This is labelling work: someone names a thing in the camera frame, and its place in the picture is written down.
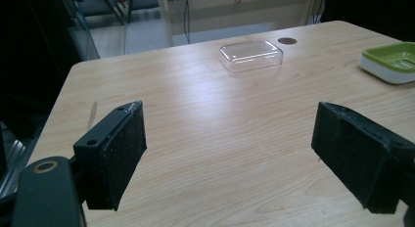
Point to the green and white soap dish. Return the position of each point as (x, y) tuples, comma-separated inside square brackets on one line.
[(390, 62)]

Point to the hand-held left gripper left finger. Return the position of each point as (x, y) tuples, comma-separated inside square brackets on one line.
[(112, 157)]

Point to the clear plastic container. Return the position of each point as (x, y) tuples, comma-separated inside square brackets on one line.
[(250, 54)]

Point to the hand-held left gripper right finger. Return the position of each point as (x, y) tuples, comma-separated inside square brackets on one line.
[(354, 148)]

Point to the white table leg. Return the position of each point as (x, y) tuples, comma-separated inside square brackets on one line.
[(164, 18)]

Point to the round brown table grommet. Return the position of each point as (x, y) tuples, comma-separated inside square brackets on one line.
[(287, 40)]

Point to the dark metal stand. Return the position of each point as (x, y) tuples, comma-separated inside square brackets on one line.
[(112, 7)]

